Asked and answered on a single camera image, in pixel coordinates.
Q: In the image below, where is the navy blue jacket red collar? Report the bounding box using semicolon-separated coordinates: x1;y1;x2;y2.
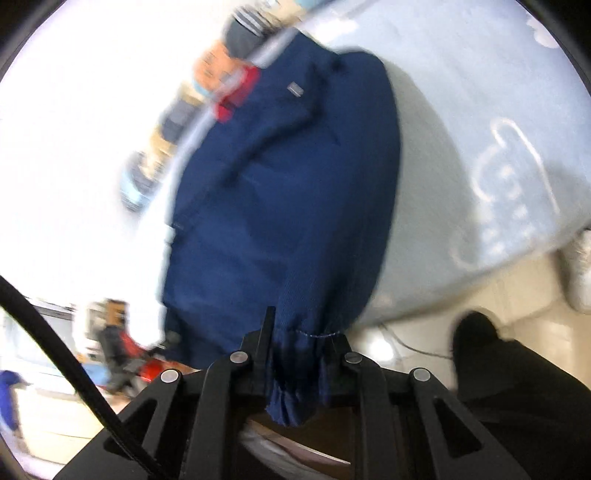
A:
162;35;401;426

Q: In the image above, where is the white shoe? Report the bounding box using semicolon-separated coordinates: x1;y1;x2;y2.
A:
562;228;591;314

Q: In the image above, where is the light blue cloud bed sheet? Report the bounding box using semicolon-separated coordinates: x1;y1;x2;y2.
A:
301;1;590;325

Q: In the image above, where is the patchwork colourful quilt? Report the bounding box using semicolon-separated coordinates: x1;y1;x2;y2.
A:
120;1;327;214

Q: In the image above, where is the black cable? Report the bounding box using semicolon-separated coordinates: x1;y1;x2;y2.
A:
0;274;160;476

